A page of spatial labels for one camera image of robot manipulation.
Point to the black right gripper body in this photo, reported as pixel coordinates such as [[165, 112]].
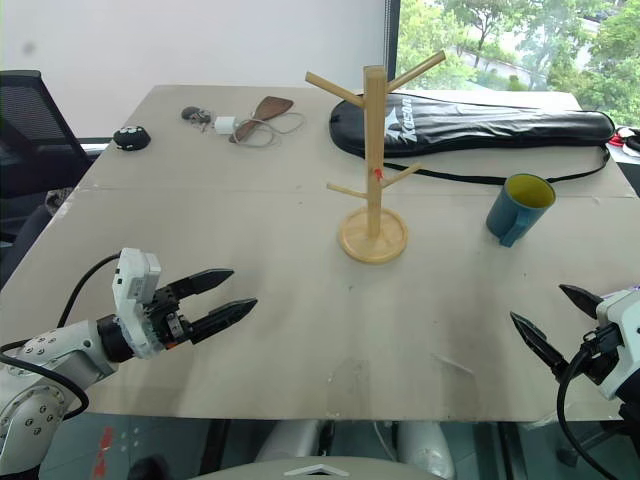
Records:
[[602, 350]]

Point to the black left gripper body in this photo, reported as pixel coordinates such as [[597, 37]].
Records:
[[167, 320]]

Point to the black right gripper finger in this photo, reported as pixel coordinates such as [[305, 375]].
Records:
[[537, 340], [582, 299]]

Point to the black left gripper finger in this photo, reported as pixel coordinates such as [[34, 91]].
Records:
[[225, 315], [207, 280]]

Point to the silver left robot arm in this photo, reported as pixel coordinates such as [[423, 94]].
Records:
[[55, 352]]

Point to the blue mug yellow inside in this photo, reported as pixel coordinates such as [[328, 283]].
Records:
[[515, 215]]

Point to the wooden mug tree stand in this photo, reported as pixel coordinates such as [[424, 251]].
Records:
[[372, 150]]

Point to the white rounded shell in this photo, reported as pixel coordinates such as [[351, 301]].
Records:
[[290, 440], [425, 447]]

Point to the white charger plug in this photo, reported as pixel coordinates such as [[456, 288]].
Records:
[[224, 125]]

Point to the black round pouch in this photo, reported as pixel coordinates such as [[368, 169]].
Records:
[[131, 137]]

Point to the red white items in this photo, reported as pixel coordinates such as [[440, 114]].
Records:
[[627, 140]]

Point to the dark key bunch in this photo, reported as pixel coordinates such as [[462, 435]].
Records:
[[194, 114]]

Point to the brown wooden spatula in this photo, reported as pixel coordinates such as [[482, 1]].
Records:
[[267, 111]]

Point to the black racket bag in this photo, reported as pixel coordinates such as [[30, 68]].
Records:
[[475, 125]]

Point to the black mesh office chair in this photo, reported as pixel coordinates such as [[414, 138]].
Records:
[[30, 130]]

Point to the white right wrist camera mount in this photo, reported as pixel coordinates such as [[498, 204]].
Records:
[[622, 310]]

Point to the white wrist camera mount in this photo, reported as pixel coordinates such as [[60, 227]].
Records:
[[131, 280], [622, 310]]

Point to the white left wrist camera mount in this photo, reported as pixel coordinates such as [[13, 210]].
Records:
[[131, 280]]

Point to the dark window frame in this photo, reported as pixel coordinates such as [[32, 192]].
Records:
[[391, 40]]

